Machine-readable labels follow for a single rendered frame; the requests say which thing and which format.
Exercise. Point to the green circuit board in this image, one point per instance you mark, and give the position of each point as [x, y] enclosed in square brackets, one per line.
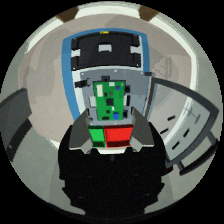
[109, 100]

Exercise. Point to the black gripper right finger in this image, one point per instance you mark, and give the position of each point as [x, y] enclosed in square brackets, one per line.
[145, 138]

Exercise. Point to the red open-top bin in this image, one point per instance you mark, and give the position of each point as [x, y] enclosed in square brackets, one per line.
[118, 135]

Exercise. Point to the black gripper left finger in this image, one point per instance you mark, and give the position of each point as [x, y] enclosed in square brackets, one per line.
[76, 141]

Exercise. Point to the green bin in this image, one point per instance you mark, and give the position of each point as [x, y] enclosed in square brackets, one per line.
[97, 132]

